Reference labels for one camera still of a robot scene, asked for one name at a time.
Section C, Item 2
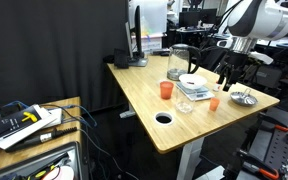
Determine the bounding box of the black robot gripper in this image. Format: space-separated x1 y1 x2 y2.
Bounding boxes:
217 51 248 91

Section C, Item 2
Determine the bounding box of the small orange cup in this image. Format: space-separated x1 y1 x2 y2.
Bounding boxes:
209 97 220 111

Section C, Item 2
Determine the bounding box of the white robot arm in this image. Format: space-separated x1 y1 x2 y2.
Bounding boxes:
217 0 288 91

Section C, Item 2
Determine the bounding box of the white bowl with beans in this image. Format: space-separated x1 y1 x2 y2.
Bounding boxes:
179 74 207 89

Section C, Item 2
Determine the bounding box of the clear glass bowl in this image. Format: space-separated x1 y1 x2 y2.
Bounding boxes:
175 88 194 114

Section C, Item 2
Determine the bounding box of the large orange cup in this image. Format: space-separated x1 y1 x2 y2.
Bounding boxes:
160 81 174 100

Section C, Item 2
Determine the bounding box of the steel strainer dish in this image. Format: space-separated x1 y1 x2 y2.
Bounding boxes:
230 88 258 107

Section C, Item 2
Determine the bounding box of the digital kitchen scale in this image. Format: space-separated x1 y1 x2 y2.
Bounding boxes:
176 82 214 101

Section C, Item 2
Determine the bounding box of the glass electric kettle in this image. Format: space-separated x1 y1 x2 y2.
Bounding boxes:
167 44 201 81

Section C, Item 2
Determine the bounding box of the black computer monitor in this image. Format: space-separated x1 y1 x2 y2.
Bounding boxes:
125 6 148 67

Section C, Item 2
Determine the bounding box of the small black box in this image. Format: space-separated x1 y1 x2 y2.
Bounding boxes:
114 49 129 69

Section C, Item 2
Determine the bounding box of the desk cable grommet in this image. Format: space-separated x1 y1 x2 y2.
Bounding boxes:
154 112 173 126

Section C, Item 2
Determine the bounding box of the blue cable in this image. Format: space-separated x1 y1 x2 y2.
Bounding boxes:
0 100 132 178

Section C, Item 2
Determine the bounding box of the black soldering iron handle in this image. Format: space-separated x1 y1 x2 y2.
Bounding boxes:
6 127 77 153

